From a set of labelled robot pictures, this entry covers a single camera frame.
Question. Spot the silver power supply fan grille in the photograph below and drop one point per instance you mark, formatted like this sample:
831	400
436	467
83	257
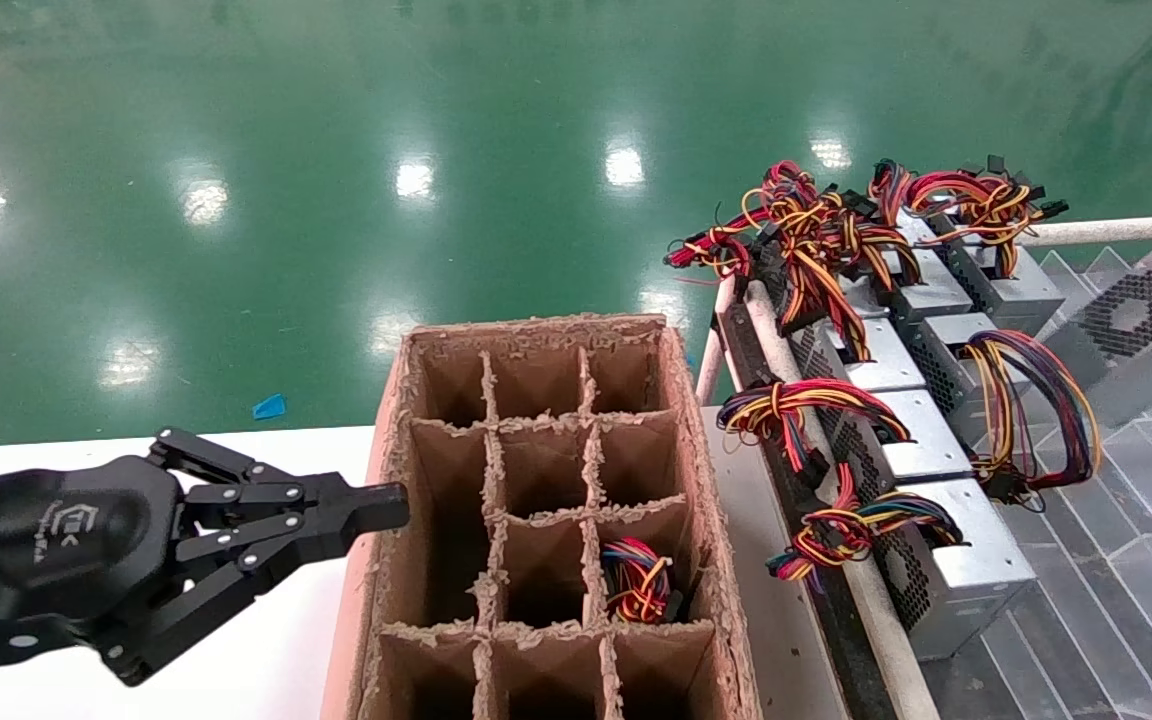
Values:
1136	310

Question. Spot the clear acrylic divider tray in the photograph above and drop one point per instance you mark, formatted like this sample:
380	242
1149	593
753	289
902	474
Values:
1116	580

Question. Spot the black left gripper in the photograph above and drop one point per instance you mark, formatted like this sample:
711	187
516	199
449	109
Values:
56	550

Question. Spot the white rounded-corner table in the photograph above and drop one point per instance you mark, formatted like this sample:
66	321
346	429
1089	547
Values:
266	650

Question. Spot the brown cardboard box with dividers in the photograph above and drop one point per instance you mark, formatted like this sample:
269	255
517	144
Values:
536	470

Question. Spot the small blue floor scrap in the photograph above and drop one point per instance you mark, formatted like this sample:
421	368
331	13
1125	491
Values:
270	407

